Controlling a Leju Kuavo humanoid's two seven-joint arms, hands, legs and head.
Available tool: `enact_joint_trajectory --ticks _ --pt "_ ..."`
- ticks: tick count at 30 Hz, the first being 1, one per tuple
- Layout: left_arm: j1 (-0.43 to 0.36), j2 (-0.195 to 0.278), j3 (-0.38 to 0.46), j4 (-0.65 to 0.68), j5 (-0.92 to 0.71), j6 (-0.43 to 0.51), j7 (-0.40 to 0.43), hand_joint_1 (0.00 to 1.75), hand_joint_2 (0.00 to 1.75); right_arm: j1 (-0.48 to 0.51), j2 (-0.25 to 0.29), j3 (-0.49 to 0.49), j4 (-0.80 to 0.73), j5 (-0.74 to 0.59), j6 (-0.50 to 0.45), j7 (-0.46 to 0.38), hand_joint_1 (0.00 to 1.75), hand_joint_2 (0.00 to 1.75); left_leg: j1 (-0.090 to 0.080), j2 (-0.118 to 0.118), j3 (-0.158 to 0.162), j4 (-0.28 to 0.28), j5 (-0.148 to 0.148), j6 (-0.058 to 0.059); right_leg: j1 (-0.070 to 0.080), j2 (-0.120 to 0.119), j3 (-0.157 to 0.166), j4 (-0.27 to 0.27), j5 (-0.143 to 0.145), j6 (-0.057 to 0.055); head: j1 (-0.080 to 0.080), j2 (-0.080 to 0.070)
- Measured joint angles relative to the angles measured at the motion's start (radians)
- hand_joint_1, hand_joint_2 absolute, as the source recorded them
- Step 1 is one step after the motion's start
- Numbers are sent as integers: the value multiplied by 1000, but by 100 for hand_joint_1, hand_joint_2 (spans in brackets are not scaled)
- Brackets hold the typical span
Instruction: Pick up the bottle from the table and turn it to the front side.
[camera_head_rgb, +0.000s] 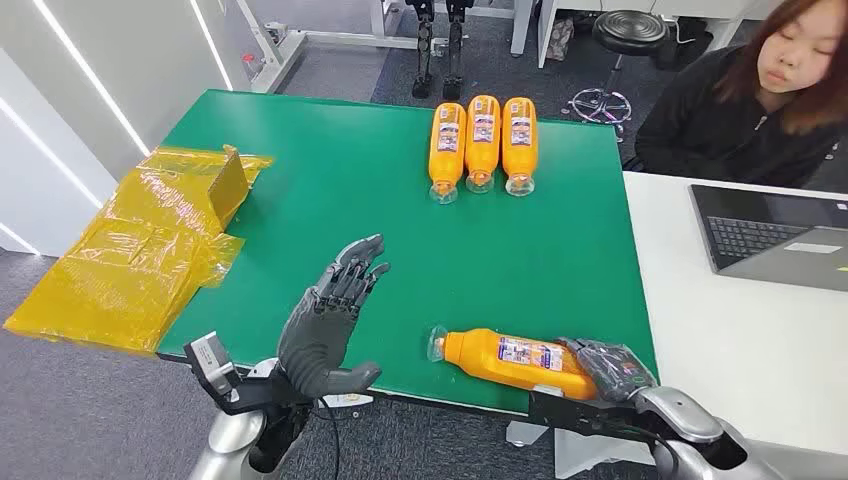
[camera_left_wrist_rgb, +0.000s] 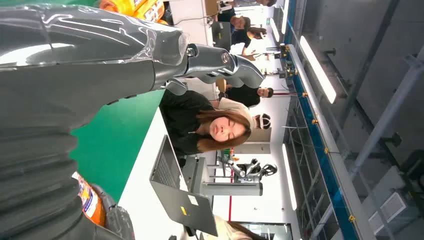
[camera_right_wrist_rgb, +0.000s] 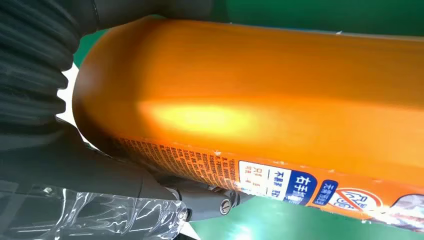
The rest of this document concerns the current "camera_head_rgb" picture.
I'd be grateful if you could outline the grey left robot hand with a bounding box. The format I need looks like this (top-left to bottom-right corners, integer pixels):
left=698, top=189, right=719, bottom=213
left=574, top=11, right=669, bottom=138
left=277, top=233, right=392, bottom=399

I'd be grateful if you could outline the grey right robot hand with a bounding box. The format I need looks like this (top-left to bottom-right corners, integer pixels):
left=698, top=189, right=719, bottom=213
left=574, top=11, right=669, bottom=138
left=558, top=337, right=658, bottom=404

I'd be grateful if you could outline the orange juice bottle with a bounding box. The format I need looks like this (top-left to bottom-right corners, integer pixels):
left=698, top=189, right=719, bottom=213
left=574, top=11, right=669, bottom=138
left=501, top=96, right=539, bottom=197
left=464, top=94, right=502, bottom=195
left=427, top=101, right=468, bottom=205
left=426, top=325, right=599, bottom=402

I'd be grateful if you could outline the green table mat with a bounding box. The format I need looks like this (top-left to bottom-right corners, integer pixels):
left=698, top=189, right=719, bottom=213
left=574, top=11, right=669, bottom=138
left=156, top=88, right=660, bottom=416

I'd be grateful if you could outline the yellow film wrapped cardboard box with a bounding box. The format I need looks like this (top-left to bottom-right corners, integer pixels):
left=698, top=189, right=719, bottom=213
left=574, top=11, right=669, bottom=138
left=3, top=144, right=275, bottom=356

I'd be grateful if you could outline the dark grey laptop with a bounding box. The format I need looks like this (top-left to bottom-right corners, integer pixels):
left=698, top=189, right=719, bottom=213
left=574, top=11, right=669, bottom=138
left=688, top=183, right=848, bottom=293

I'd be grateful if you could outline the person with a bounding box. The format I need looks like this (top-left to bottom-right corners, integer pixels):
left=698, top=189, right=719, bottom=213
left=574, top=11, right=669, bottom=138
left=625, top=0, right=848, bottom=195

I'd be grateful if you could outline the black robot leg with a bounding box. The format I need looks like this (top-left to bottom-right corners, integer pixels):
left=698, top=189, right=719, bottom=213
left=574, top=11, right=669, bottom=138
left=405, top=0, right=437, bottom=101
left=441, top=0, right=476, bottom=103

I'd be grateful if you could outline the patterned bag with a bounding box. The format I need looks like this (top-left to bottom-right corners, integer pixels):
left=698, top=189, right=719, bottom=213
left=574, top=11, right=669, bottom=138
left=545, top=15, right=576, bottom=63

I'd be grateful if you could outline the black round stool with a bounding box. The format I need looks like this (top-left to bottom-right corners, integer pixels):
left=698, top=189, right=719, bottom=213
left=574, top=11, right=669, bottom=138
left=567, top=9, right=671, bottom=142

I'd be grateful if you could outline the white background desk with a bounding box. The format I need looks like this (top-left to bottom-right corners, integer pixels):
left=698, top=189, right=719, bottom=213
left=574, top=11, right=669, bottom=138
left=510, top=0, right=786, bottom=70

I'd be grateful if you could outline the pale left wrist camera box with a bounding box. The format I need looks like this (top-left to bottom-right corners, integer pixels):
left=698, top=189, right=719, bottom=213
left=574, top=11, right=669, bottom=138
left=183, top=331, right=244, bottom=400

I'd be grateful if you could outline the white metal gantry frame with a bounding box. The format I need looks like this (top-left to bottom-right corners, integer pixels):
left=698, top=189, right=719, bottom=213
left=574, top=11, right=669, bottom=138
left=235, top=0, right=452, bottom=94

